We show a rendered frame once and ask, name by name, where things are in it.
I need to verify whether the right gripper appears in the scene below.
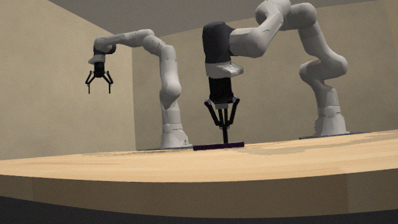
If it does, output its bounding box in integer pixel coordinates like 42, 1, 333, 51
85, 62, 113, 94

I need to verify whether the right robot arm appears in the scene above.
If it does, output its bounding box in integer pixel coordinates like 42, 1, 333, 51
88, 29, 192, 148

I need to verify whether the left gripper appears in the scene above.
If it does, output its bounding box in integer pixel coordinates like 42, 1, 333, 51
204, 77, 240, 143

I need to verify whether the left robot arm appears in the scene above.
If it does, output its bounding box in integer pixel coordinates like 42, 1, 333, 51
202, 0, 349, 137

